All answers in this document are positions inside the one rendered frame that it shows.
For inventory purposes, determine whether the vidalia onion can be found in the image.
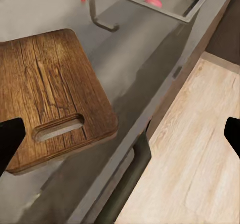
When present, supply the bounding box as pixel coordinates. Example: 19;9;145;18
145;0;162;9

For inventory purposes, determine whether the cutting board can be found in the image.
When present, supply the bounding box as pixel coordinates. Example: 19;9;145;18
0;28;118;173

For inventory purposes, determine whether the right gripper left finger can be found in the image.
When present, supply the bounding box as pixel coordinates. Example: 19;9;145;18
0;117;26;177

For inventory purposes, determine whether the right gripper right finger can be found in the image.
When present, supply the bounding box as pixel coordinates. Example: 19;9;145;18
224;117;240;157

